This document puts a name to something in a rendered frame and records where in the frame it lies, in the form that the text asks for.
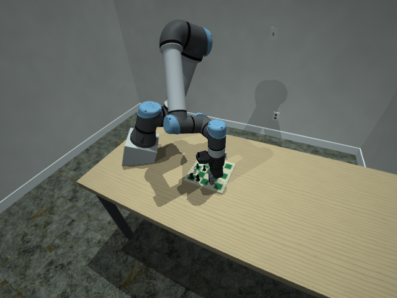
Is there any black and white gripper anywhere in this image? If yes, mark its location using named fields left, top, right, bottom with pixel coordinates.
left=196, top=147, right=225, bottom=185

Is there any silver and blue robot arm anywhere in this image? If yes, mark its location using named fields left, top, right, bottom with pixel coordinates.
left=130, top=19, right=227, bottom=151

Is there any green and white chessboard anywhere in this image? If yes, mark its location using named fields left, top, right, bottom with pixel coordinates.
left=184, top=161, right=236, bottom=194

